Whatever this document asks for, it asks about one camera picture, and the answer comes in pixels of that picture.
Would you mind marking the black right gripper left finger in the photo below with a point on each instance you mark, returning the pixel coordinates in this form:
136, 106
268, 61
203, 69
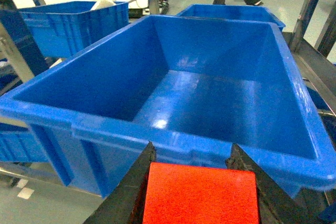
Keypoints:
126, 203

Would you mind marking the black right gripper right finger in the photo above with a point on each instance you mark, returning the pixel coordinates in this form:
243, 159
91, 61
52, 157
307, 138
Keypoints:
275, 205

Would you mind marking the red magnetic block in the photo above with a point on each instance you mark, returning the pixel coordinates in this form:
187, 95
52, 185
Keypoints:
190, 194

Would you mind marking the blue bin left background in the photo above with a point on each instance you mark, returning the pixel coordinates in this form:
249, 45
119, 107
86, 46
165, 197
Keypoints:
61, 30

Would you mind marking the blue bin behind far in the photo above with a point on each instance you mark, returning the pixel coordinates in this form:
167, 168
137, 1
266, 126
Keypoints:
234, 12

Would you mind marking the white object in bin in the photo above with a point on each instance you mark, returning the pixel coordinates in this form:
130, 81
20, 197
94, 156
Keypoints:
101, 4

